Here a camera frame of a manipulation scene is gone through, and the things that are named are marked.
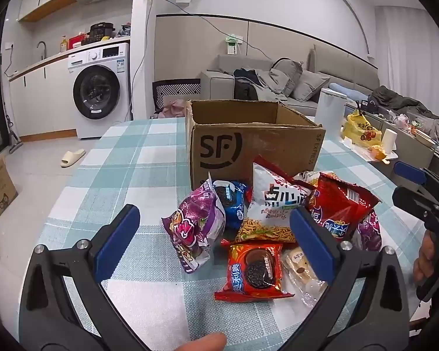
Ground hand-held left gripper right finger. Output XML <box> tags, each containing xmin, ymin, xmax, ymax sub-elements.
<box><xmin>278</xmin><ymin>207</ymin><xmax>421</xmax><ymax>351</ymax></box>

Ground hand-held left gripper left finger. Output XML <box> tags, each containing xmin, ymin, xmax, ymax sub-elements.
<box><xmin>18</xmin><ymin>205</ymin><xmax>150</xmax><ymax>351</ymax></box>

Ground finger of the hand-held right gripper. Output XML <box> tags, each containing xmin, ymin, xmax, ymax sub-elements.
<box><xmin>391</xmin><ymin>186</ymin><xmax>439</xmax><ymax>227</ymax></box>
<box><xmin>392</xmin><ymin>160</ymin><xmax>439</xmax><ymax>205</ymax></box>

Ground clear bread packet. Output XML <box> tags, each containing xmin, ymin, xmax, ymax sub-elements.
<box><xmin>281</xmin><ymin>246</ymin><xmax>330</xmax><ymax>308</ymax></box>

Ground red chip bag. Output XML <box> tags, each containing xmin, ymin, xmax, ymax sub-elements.
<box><xmin>307</xmin><ymin>173</ymin><xmax>381</xmax><ymax>242</ymax></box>

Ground purple snack bag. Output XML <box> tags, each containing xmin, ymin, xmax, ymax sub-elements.
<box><xmin>353</xmin><ymin>208</ymin><xmax>383</xmax><ymax>253</ymax></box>
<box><xmin>162</xmin><ymin>179</ymin><xmax>227</xmax><ymax>275</ymax></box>

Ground white noodle snack bag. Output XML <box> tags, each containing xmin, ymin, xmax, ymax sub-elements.
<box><xmin>236</xmin><ymin>155</ymin><xmax>317</xmax><ymax>245</ymax></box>

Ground red cookie packet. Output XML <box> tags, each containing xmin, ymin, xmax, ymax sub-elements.
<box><xmin>214</xmin><ymin>239</ymin><xmax>295</xmax><ymax>303</ymax></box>

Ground blue cookie packet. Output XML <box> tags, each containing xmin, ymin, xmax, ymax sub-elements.
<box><xmin>212</xmin><ymin>180</ymin><xmax>250</xmax><ymax>233</ymax></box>

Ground brown cardboard box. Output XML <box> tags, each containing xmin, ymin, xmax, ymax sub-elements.
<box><xmin>185</xmin><ymin>99</ymin><xmax>326</xmax><ymax>191</ymax></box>

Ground person's right hand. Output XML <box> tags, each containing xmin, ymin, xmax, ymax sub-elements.
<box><xmin>413</xmin><ymin>231</ymin><xmax>438</xmax><ymax>284</ymax></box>

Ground person's left hand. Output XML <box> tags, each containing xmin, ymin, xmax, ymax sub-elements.
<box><xmin>168</xmin><ymin>333</ymin><xmax>227</xmax><ymax>351</ymax></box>

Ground grey side table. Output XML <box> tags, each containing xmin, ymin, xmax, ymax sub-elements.
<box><xmin>346</xmin><ymin>102</ymin><xmax>439</xmax><ymax>171</ymax></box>

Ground white paper cup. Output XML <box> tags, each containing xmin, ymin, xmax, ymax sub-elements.
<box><xmin>382</xmin><ymin>129</ymin><xmax>399</xmax><ymax>154</ymax></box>

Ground yellow plastic bag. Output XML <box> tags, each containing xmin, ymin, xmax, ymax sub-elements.
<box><xmin>342</xmin><ymin>111</ymin><xmax>383</xmax><ymax>149</ymax></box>

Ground dark blanket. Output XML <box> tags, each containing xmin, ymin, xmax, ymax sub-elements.
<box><xmin>371</xmin><ymin>86</ymin><xmax>439</xmax><ymax>147</ymax></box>

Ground checked tablecloth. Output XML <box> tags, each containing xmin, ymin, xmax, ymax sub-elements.
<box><xmin>46</xmin><ymin>119</ymin><xmax>430</xmax><ymax>351</ymax></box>

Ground beige slipper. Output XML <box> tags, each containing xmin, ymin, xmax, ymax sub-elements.
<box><xmin>60</xmin><ymin>149</ymin><xmax>86</xmax><ymax>168</ymax></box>

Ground white trash can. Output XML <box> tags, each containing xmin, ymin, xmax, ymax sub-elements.
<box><xmin>315</xmin><ymin>88</ymin><xmax>348</xmax><ymax>128</ymax></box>

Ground light blue pillow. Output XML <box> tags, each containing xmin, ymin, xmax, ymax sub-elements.
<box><xmin>329</xmin><ymin>82</ymin><xmax>359</xmax><ymax>97</ymax></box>

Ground white curtain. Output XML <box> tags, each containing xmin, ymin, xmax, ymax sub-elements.
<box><xmin>375</xmin><ymin>5</ymin><xmax>439</xmax><ymax>99</ymax></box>

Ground printed floor cardboard box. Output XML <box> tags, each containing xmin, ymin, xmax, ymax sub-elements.
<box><xmin>0</xmin><ymin>154</ymin><xmax>19</xmax><ymax>222</ymax></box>

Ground grey cushion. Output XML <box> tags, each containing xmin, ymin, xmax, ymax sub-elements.
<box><xmin>291</xmin><ymin>70</ymin><xmax>330</xmax><ymax>102</ymax></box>
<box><xmin>271</xmin><ymin>58</ymin><xmax>303</xmax><ymax>92</ymax></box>

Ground floor mop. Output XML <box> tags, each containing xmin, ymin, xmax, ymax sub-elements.
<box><xmin>5</xmin><ymin>115</ymin><xmax>24</xmax><ymax>154</ymax></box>

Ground pink cloth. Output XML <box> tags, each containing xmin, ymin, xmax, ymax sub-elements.
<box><xmin>161</xmin><ymin>99</ymin><xmax>189</xmax><ymax>118</ymax></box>

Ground white washing machine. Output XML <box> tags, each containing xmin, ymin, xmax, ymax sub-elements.
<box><xmin>66</xmin><ymin>42</ymin><xmax>131</xmax><ymax>140</ymax></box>

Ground grey clothes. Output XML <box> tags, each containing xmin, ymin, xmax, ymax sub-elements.
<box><xmin>256</xmin><ymin>69</ymin><xmax>289</xmax><ymax>101</ymax></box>

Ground lower kitchen cabinet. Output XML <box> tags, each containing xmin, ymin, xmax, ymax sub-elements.
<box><xmin>9</xmin><ymin>49</ymin><xmax>77</xmax><ymax>141</ymax></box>

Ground black white patterned bag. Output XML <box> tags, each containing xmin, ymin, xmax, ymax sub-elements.
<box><xmin>152</xmin><ymin>78</ymin><xmax>202</xmax><ymax>112</ymax></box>

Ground dark jacket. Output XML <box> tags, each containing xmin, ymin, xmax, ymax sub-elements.
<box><xmin>233</xmin><ymin>68</ymin><xmax>267</xmax><ymax>100</ymax></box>

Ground grey sofa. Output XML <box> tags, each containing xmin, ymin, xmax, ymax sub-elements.
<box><xmin>200</xmin><ymin>44</ymin><xmax>381</xmax><ymax>118</ymax></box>

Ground red box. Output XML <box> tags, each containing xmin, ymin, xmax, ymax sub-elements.
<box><xmin>69</xmin><ymin>34</ymin><xmax>92</xmax><ymax>50</ymax></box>

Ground black pressure cooker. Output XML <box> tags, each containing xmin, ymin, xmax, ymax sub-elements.
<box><xmin>90</xmin><ymin>23</ymin><xmax>114</xmax><ymax>42</ymax></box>

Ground wall control panel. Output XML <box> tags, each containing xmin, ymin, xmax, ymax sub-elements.
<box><xmin>225</xmin><ymin>35</ymin><xmax>244</xmax><ymax>55</ymax></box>

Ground hanging cable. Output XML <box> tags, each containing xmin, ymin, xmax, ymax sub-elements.
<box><xmin>133</xmin><ymin>0</ymin><xmax>275</xmax><ymax>61</ymax></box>

